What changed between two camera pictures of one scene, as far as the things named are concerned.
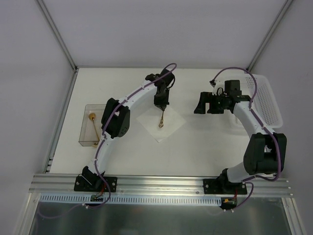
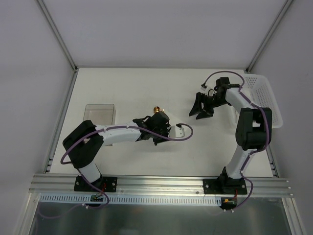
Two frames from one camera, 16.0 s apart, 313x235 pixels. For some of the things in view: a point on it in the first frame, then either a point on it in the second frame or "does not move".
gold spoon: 92,116 -> 156,109
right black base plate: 217,186 does not move
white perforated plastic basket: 265,104 does not move
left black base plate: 81,184 does not move
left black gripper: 161,100 -> 164,129
